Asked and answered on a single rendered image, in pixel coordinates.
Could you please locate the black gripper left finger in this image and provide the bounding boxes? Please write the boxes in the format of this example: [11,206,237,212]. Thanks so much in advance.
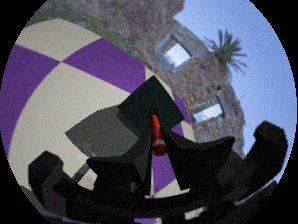
[86,127,153,196]

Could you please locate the red peg with white band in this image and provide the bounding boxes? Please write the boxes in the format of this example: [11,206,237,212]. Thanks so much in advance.
[149,116,168,156]

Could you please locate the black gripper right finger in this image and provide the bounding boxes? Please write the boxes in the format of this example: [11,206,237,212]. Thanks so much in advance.
[160,125,235,190]

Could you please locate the black sloped panel with round hole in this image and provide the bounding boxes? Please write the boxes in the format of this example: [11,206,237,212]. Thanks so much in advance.
[117,75,185,133]

